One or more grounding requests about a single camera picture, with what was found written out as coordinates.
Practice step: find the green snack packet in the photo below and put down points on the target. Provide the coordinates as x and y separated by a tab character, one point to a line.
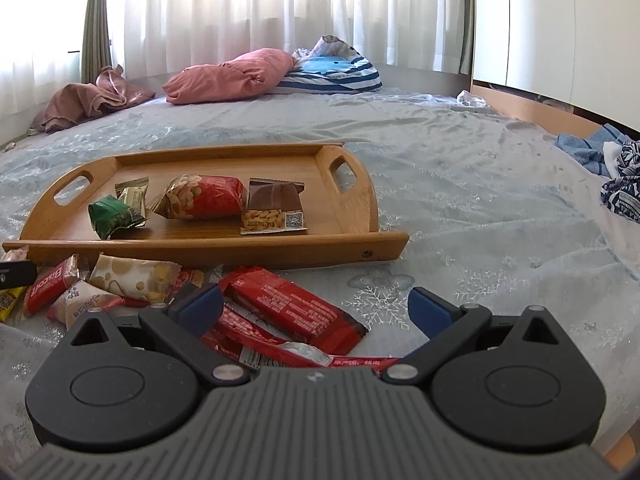
108	215

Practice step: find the white wardrobe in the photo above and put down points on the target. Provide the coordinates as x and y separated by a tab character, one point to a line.
581	52

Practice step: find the red peanut snack bag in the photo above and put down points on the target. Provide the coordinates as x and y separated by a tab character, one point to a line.
199	197

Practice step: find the white sheer curtain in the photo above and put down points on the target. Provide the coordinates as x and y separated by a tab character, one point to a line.
41	39

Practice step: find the brown nut bar packet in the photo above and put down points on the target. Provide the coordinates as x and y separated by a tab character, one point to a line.
273	207

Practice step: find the yellow snack packet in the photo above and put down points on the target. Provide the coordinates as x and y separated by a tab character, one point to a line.
12	303

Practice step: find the gold snack packet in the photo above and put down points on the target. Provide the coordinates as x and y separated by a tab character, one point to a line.
133	194

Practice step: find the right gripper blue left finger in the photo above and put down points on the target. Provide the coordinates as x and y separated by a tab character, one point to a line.
177	329

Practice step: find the white nougat snack packet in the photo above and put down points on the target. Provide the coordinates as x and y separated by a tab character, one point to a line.
143	280

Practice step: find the pink pillow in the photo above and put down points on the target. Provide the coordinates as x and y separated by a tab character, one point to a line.
247	76

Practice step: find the wooden serving tray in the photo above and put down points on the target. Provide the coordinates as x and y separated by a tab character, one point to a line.
339	203

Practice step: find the right green drape curtain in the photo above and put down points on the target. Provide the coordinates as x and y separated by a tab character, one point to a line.
468	36

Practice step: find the long red snack wrapper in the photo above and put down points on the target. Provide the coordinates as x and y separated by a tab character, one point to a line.
247	343

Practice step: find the blue patterned clothing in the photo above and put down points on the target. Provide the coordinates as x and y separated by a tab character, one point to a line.
621	193

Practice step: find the white pink snack packet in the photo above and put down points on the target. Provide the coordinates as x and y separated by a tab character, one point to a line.
78	299

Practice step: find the wooden bed frame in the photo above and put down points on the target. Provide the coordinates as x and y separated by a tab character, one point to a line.
552	119

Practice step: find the light blue bedspread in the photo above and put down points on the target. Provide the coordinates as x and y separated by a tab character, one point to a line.
494	212

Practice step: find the red chocolate bar wrapper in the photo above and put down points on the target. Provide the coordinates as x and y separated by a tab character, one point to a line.
300	314

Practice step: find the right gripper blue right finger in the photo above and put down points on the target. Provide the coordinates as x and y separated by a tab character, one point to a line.
450	330

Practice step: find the white crumpled plastic bag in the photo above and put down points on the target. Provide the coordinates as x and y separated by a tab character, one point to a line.
469	99

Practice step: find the blue striped pillow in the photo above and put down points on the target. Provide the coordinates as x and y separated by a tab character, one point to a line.
331	66

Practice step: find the small red snack packet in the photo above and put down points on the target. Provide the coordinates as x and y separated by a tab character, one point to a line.
51	285

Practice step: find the light blue garment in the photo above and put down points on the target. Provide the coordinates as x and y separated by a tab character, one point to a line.
589	152

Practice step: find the mauve crumpled blanket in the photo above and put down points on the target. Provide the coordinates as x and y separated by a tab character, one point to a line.
77	103

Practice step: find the green drape curtain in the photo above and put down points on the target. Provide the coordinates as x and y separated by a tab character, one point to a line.
95	53
468	36

